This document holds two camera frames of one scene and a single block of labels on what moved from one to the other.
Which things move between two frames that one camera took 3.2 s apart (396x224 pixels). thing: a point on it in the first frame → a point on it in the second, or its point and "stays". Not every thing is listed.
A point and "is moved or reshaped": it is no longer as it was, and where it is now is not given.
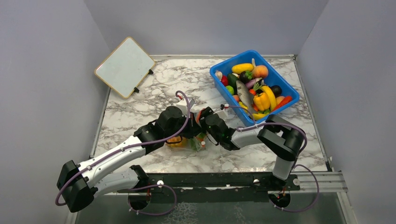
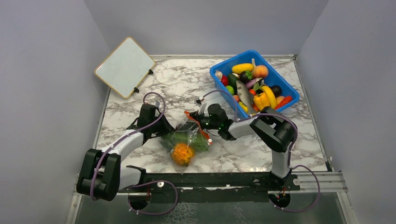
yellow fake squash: x=239 y=68 stays
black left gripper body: x=182 y=123 → x=158 y=127
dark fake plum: x=276 y=90 stays
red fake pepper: x=285 y=100 stays
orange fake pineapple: x=176 y=142 → x=182 y=154
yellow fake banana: x=272 y=97 stays
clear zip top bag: x=196 y=143 is moved or reshaped
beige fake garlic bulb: x=219 y=74 stays
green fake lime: x=230 y=89 stays
